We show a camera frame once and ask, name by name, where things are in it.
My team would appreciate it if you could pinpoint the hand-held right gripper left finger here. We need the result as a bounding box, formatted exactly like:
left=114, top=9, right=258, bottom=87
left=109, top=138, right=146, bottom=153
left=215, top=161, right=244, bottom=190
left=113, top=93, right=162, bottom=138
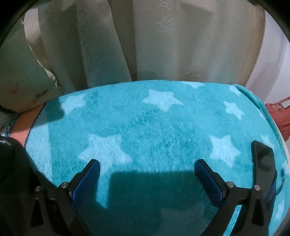
left=30, top=159, right=101, bottom=236

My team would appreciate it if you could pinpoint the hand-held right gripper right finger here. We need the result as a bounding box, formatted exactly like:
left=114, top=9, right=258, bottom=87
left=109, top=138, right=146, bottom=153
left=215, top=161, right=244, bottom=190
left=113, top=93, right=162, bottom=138
left=194, top=159, right=272, bottom=236

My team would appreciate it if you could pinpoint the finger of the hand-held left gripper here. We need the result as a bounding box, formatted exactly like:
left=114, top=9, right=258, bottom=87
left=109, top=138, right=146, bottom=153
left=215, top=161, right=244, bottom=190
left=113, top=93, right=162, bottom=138
left=251, top=140, right=278, bottom=205

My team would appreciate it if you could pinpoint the red bag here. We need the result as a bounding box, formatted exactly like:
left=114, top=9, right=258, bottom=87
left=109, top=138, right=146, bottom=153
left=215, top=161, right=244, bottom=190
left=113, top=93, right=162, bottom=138
left=265, top=96, right=290, bottom=137

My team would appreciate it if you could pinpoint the teal printed blanket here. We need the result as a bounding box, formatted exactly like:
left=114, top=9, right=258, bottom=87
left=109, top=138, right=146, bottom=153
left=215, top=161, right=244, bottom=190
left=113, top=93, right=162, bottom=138
left=10, top=79, right=290, bottom=236

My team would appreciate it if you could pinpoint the cream printed pillow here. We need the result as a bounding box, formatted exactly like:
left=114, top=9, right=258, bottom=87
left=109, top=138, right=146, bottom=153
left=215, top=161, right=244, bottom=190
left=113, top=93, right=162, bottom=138
left=0, top=20, right=65, bottom=111

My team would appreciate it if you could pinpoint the beige embossed curtain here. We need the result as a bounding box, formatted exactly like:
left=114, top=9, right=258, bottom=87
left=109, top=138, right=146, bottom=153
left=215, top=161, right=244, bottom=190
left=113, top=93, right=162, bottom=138
left=38, top=0, right=266, bottom=89

